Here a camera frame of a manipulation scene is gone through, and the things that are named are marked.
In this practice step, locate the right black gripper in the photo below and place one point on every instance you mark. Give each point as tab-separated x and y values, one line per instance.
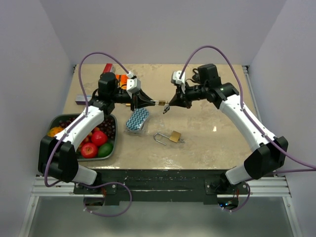
181	98

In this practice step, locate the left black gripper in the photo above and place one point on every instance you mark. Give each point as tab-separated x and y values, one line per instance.
142	100

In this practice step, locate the astronaut keychain with keys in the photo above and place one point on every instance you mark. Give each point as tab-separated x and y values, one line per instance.
166	108

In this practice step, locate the brass padlock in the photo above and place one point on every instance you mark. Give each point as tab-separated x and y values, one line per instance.
159	102
174	137

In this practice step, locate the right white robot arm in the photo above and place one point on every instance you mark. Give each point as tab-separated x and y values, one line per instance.
267	149

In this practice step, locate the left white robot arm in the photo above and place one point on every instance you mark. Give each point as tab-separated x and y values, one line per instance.
57	155

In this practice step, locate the blue zigzag sponge pack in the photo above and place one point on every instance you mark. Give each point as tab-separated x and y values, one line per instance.
135	123

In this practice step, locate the orange razor package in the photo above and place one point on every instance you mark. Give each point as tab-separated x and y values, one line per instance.
122	80

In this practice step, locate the dark grape bunch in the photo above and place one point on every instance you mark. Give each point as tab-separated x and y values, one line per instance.
108	126

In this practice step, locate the red box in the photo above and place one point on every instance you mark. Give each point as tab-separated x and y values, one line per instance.
109	68

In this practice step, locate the red apple back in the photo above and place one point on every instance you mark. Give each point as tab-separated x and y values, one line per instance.
99	138

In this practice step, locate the red apple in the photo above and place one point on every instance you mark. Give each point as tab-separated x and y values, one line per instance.
89	150
99	138

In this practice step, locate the grey fruit tray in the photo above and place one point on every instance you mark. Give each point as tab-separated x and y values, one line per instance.
55	122

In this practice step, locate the green avocado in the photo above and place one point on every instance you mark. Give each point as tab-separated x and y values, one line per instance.
105	150

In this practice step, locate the purple white toothpaste box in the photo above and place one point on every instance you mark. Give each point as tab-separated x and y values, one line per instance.
81	99

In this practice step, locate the small red fruits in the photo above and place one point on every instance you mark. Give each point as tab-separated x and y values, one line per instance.
87	139

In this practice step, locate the red apple front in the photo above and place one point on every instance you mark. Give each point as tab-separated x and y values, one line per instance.
89	150

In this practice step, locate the orange flower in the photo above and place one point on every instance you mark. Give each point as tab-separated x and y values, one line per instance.
54	131

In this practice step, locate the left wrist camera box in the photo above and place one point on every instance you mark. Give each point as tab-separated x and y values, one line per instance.
133	83

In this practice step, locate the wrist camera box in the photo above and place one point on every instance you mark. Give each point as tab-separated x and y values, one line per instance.
133	83
178	80

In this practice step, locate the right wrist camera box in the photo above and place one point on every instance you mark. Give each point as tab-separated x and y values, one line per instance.
178	80

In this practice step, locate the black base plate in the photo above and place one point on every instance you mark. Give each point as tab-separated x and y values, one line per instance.
149	185

